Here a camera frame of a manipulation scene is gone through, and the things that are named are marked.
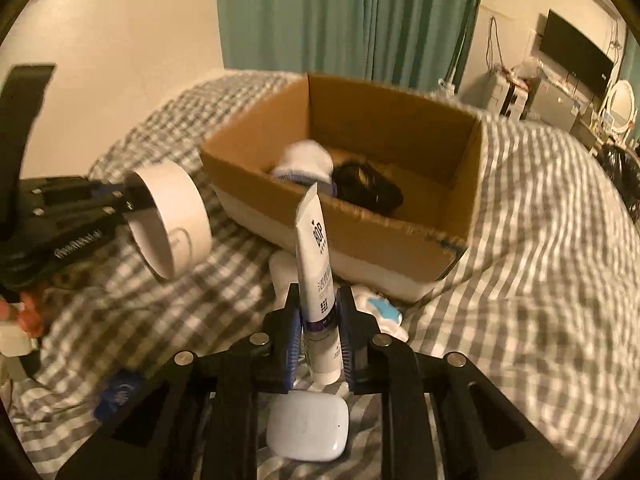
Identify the white tape roll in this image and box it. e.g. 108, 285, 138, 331
125, 162, 213, 280

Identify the white cream tube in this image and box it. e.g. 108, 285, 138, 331
295, 184, 342, 386

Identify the white earbuds case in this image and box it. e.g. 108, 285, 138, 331
266, 390, 349, 463

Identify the blue white snack packet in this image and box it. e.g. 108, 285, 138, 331
93, 370, 144, 422

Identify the person's left hand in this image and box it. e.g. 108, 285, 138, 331
1, 285, 51, 338

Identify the black item in box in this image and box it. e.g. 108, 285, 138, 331
332, 160, 404, 216

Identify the grey checkered bed quilt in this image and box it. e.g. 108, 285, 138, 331
8, 72, 639, 479

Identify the cardboard box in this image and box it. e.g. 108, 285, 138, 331
201, 73, 486, 302

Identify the small grey fridge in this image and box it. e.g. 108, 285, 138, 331
522, 78, 580, 132

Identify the black garbage bag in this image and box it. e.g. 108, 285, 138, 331
597, 144, 639, 223

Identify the round white vanity mirror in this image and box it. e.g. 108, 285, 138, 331
599, 79, 637, 136

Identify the green side curtain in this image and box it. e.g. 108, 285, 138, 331
618, 30, 640, 143

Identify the black wall television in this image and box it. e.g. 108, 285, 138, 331
539, 10, 614, 98

